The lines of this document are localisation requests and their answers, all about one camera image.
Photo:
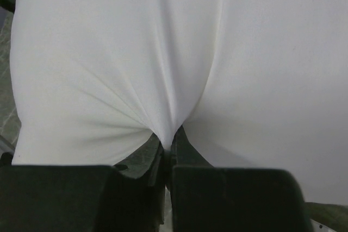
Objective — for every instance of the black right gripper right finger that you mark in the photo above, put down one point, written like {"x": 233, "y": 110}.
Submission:
{"x": 207, "y": 198}

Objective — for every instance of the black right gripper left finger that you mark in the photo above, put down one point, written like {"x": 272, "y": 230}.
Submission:
{"x": 128, "y": 196}

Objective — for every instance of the white pillow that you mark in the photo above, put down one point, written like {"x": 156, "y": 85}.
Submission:
{"x": 254, "y": 83}

